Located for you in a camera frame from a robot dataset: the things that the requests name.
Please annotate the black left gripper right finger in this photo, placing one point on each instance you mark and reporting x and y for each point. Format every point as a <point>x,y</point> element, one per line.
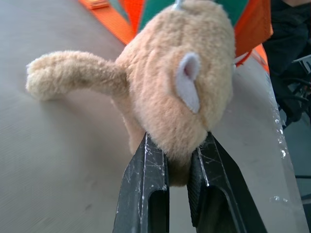
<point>218,184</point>

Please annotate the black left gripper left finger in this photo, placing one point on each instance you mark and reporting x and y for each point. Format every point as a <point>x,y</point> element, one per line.
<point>141,184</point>

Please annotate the orange and teal backpack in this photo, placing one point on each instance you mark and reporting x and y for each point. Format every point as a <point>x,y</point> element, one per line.
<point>250,26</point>

